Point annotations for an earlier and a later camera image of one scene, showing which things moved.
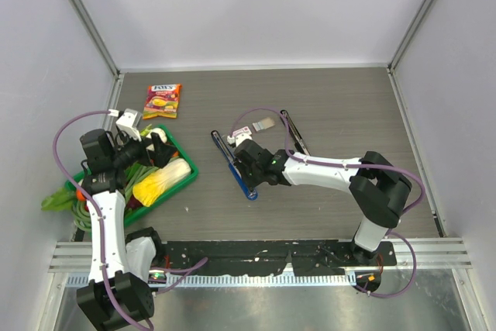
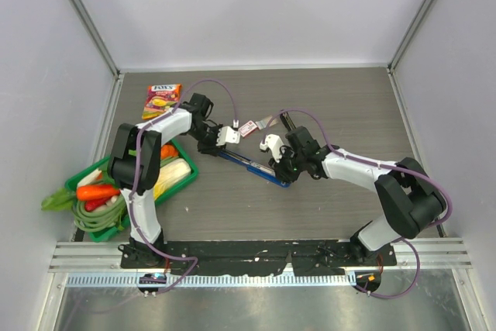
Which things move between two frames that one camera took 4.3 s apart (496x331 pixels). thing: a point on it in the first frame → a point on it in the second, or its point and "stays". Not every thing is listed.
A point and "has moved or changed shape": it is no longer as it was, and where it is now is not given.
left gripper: (161, 152) → (211, 149)
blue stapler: (249, 193) has moved or changed shape
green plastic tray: (77, 178) stays
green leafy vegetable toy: (62, 201) stays
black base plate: (260, 257) stays
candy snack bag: (162, 100) stays
